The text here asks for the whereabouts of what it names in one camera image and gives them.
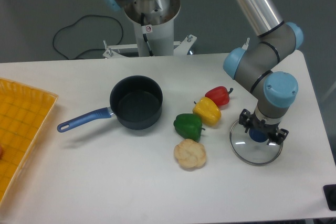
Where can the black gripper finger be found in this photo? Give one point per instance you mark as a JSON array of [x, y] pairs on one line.
[[245, 119], [277, 136]]

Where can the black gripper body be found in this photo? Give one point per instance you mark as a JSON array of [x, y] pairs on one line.
[[263, 126]]

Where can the glass lid with blue knob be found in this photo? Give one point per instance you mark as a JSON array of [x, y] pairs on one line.
[[253, 147]]

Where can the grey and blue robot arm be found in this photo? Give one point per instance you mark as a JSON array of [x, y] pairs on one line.
[[251, 68]]

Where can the red bell pepper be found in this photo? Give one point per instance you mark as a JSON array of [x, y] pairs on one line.
[[219, 95]]

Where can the yellow bell pepper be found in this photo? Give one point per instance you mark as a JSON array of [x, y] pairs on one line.
[[208, 111]]

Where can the green bell pepper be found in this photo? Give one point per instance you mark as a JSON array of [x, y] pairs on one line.
[[188, 126]]

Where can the beige flower-shaped bread roll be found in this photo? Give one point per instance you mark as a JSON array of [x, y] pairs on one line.
[[190, 154]]

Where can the black device at table corner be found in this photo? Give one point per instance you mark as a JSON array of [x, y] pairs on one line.
[[329, 192]]

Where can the yellow plastic basket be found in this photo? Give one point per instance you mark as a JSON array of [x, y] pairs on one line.
[[24, 112]]

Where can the dark saucepan with blue handle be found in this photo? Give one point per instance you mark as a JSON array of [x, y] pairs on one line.
[[136, 101]]

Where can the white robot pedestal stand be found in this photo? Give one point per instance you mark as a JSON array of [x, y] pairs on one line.
[[153, 23]]

